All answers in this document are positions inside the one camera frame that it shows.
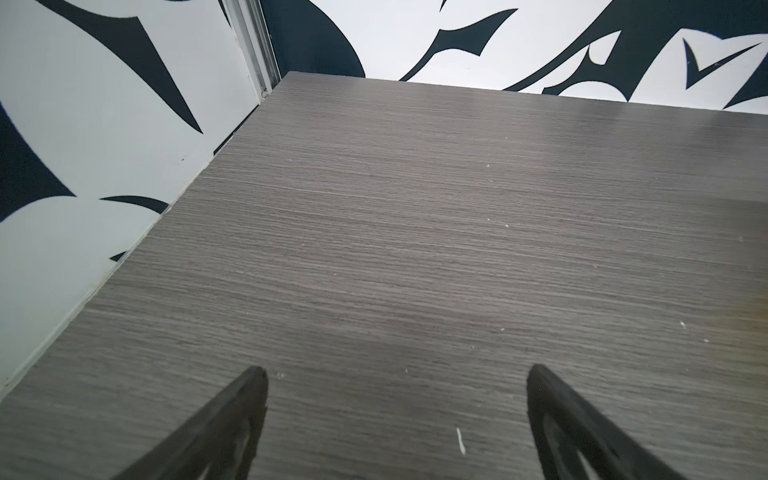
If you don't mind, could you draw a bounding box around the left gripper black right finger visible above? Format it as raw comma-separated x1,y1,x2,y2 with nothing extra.
526,364,683,479

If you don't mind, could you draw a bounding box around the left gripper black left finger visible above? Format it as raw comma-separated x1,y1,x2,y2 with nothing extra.
116,366,269,479

